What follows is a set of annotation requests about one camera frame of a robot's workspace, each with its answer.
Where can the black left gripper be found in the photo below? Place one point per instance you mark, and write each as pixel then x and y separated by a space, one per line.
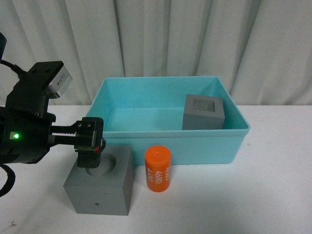
pixel 27 130

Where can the gray block with round hole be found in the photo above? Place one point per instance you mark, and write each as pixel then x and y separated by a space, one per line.
pixel 107 189

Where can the gray block with square hole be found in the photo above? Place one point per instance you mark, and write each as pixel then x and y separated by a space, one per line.
pixel 203 113

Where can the light blue plastic box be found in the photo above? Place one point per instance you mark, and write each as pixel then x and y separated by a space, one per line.
pixel 147 111

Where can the orange cylinder part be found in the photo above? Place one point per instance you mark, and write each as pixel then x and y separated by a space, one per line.
pixel 158 168

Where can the white curtain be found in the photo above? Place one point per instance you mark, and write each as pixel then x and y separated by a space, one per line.
pixel 260 49

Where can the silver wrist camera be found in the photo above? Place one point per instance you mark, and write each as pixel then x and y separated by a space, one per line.
pixel 59 83

